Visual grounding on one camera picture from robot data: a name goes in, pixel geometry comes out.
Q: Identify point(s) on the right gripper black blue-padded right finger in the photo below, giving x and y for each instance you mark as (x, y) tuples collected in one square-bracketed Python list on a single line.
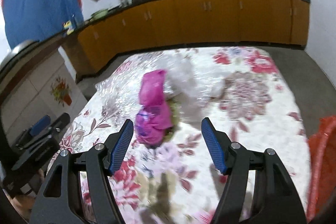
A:
[(275, 198)]

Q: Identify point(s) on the yellow bottle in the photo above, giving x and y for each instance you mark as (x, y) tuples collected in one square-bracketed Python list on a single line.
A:
[(67, 26)]

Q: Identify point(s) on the blue cloth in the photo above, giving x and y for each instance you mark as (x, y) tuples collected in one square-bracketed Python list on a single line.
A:
[(38, 20)]

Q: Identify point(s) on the magenta plastic bag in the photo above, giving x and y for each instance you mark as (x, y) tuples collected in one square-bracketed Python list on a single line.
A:
[(154, 117)]

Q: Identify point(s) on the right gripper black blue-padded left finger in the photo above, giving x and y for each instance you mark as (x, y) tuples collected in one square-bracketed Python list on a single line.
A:
[(59, 199)]

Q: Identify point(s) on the red lined trash basket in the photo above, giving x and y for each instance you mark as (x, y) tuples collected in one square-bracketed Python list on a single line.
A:
[(322, 159)]

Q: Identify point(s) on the lower wooden kitchen cabinets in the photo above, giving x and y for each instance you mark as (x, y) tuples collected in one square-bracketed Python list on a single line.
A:
[(173, 23)]

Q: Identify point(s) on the green pot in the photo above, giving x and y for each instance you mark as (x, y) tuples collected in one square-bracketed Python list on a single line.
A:
[(99, 14)]

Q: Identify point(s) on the white plastic bag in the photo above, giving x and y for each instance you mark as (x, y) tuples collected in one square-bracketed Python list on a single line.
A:
[(180, 76)]

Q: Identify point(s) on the flower wall sticker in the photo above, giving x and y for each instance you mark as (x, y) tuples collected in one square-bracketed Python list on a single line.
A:
[(61, 91)]

